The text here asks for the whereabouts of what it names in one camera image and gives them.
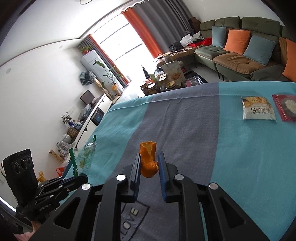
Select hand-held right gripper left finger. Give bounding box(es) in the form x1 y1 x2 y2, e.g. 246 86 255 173
30 152 142 241

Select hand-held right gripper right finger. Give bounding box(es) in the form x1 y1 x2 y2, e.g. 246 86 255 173
158 151 270 241

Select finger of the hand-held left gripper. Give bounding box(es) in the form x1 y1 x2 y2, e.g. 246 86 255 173
35 175 89 204
37 177 70 193

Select orange peel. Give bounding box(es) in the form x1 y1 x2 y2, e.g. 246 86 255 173
139 141 159 179

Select clear green-edged wrapper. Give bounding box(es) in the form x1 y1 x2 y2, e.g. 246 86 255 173
69 135 98 179

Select person's left forearm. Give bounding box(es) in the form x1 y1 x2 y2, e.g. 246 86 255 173
13 226 35 241

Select yellow dried flowers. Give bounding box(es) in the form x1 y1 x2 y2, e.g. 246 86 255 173
36 171 47 184

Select teal grey printed tablecloth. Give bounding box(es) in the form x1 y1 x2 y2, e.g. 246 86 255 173
62 81 296 241

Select flower vase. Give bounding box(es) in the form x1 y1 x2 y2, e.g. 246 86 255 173
61 112 73 127

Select clear plastic bag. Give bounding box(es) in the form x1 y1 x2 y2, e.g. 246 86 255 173
78 104 92 119

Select white black TV cabinet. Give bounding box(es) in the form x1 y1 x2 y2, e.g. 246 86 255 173
49 92 120 163

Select black monitor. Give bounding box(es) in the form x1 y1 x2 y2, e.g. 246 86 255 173
80 90 96 105

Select dark coffee table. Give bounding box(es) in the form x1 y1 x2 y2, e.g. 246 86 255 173
140 67 209 97

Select beige snack bag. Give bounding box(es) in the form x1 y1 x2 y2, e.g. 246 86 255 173
161 60 185 88

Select tall floor plant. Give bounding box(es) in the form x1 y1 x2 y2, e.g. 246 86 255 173
94 60 125 93

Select coat rack with clothes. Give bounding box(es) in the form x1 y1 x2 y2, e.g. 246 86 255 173
79 70 96 87

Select white snack packet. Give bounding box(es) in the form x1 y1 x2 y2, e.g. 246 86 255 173
241 96 277 121

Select brown ottoman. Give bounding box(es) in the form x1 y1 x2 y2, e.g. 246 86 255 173
156 47 196 68

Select white standing air conditioner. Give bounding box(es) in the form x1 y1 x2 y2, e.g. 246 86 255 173
80 49 110 93

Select grey and orange curtain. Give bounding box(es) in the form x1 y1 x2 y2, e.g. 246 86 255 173
79 34 129 89

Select black bag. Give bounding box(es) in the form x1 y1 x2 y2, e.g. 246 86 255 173
169 41 182 52

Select green sofa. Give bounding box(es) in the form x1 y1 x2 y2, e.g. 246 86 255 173
194 16 296 83

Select white clothes pile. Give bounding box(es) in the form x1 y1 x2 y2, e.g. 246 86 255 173
180 32 203 47

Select red cloth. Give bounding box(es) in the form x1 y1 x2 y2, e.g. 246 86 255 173
188 38 213 48

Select red snack packet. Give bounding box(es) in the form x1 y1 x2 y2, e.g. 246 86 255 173
271 93 296 122

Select small blue cushion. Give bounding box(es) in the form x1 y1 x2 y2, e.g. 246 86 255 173
211 26 227 49

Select orange cushion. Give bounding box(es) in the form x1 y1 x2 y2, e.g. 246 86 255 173
223 29 251 55
282 38 296 83

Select dark brown boxes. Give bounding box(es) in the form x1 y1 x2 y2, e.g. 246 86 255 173
184 17 201 33

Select large blue cushion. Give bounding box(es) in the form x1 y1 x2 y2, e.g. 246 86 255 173
243 35 276 66

